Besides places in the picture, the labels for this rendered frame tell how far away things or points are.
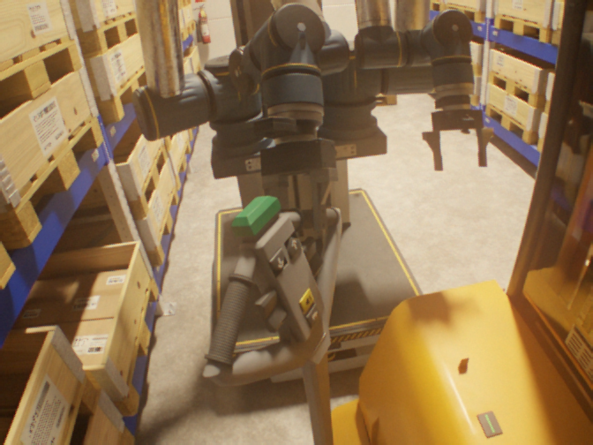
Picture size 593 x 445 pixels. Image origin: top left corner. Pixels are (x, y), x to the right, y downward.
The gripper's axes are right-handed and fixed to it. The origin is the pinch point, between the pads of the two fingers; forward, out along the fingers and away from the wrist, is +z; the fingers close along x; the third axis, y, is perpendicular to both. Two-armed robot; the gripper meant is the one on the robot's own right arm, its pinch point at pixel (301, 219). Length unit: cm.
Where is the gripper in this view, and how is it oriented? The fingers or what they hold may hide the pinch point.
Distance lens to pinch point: 73.3
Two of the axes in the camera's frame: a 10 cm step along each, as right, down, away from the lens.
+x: -8.2, 0.5, 5.7
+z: 0.7, 10.0, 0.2
